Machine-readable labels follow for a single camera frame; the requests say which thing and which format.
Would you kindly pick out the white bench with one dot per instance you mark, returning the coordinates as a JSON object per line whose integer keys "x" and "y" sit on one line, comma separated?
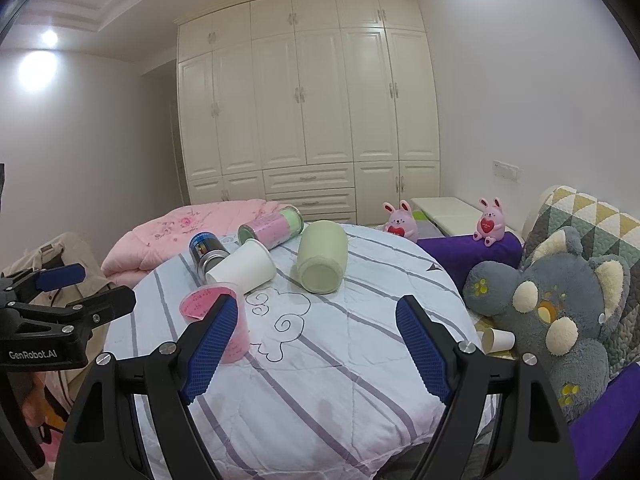
{"x": 445, "y": 209}

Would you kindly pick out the translucent pink plastic cup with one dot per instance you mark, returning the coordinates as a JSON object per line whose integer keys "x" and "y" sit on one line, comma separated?
{"x": 200, "y": 302}

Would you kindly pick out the beige garment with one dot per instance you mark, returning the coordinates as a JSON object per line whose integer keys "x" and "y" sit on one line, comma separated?
{"x": 75, "y": 265}

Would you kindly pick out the pink and green canister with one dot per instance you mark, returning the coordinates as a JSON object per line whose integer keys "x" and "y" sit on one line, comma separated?
{"x": 272, "y": 227}

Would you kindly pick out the cream wardrobe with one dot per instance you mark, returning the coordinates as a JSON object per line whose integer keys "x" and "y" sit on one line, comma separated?
{"x": 320, "y": 100}

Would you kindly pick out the pink bunny figure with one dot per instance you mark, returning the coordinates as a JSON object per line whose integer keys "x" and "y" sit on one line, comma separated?
{"x": 401, "y": 225}
{"x": 489, "y": 225}

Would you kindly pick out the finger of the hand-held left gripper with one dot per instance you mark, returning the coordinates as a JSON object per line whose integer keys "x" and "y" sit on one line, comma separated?
{"x": 107, "y": 302}
{"x": 60, "y": 276}

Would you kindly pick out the white wall socket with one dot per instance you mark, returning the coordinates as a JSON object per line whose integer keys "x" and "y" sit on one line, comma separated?
{"x": 505, "y": 170}

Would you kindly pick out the grey plush toy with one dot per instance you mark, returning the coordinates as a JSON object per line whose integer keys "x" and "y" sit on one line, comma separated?
{"x": 560, "y": 300}

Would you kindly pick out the pink floral quilt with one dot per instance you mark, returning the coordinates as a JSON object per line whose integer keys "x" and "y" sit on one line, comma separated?
{"x": 150, "y": 240}

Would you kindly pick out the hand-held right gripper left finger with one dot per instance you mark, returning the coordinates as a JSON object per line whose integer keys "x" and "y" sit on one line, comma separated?
{"x": 210, "y": 355}

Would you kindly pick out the dark blue metal can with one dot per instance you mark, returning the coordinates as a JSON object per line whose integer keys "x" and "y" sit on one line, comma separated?
{"x": 207, "y": 250}

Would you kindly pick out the purple bed sheet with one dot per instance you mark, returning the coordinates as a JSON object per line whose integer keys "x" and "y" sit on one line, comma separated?
{"x": 450, "y": 260}

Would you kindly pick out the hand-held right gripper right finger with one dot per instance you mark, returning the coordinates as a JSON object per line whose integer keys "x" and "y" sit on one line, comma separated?
{"x": 422, "y": 355}

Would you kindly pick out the small white paper cup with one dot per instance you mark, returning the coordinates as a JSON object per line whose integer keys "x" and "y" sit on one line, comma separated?
{"x": 500, "y": 340}

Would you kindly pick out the large pale green cup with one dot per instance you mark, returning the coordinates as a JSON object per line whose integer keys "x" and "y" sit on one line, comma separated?
{"x": 320, "y": 260}

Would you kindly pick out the round ceiling light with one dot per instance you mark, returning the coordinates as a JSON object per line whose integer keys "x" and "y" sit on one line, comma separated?
{"x": 49, "y": 37}

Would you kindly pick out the white striped quilt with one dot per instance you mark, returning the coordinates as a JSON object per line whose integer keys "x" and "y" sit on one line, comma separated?
{"x": 325, "y": 360}

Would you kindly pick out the quilted triangle pattern cushion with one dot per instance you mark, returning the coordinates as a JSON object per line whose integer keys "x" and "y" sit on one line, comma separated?
{"x": 590, "y": 220}

